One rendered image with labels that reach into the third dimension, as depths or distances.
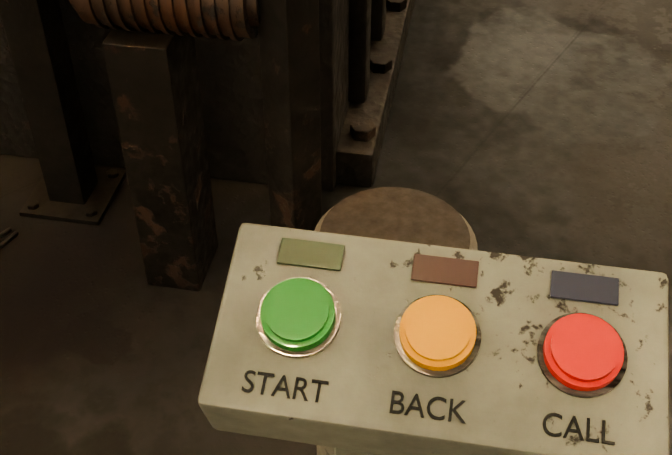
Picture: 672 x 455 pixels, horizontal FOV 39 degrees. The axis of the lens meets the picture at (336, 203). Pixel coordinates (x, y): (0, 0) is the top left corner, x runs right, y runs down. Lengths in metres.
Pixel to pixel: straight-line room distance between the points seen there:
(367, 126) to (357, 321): 1.01
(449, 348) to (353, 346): 0.05
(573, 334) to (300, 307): 0.14
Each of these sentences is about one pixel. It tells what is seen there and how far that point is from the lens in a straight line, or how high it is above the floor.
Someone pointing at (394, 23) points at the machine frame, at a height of 0.07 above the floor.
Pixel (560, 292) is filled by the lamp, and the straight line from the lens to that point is 0.52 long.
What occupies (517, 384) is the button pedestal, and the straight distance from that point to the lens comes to 0.50.
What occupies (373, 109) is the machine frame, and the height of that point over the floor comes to 0.07.
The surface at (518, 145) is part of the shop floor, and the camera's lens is 1.64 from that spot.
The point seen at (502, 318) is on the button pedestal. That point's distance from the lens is 0.51.
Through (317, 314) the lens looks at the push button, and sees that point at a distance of 0.50.
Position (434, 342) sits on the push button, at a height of 0.61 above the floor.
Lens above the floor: 0.98
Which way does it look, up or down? 41 degrees down
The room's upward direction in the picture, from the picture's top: straight up
